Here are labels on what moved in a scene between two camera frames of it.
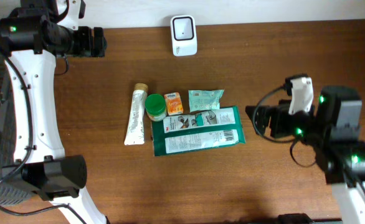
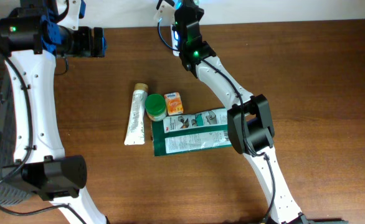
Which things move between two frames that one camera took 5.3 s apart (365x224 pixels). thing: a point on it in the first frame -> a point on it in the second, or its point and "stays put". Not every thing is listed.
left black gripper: [86, 50] stays put
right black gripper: [279, 112] -> [203, 11]
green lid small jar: [156, 107] stays put
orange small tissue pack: [174, 103] stays put
